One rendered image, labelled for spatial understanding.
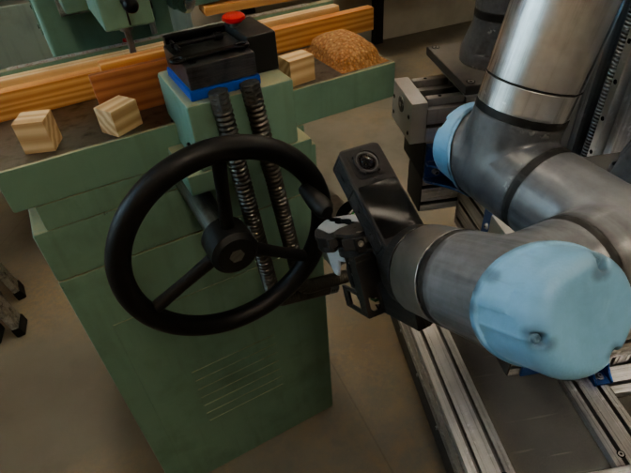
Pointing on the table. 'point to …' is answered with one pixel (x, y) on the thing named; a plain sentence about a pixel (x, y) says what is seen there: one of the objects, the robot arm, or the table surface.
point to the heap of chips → (345, 51)
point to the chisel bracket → (120, 20)
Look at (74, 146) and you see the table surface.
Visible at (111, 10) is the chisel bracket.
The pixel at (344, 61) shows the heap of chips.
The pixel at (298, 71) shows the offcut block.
